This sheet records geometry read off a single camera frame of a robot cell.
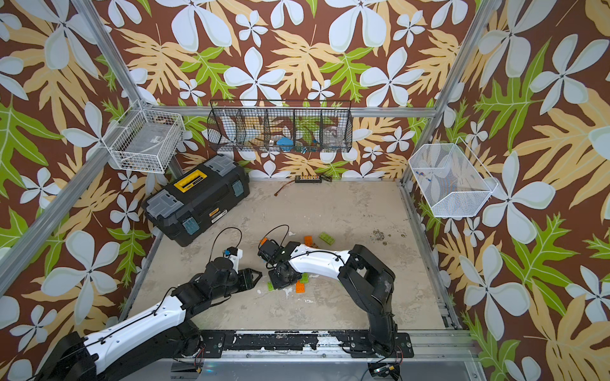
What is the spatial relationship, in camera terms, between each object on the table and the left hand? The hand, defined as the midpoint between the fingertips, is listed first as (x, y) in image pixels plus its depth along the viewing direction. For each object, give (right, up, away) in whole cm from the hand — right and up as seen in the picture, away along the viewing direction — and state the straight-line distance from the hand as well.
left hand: (261, 272), depth 82 cm
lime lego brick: (+25, +10, +16) cm, 31 cm away
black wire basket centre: (+5, +57, +16) cm, 59 cm away
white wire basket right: (+69, +32, +2) cm, 76 cm away
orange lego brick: (+17, +9, +16) cm, 25 cm away
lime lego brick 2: (+4, -3, -5) cm, 7 cm away
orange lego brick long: (+14, -7, +4) cm, 16 cm away
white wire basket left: (-44, +48, +4) cm, 65 cm away
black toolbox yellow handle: (-31, +22, +6) cm, 38 cm away
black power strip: (+17, +37, +38) cm, 56 cm away
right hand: (+6, -5, +4) cm, 9 cm away
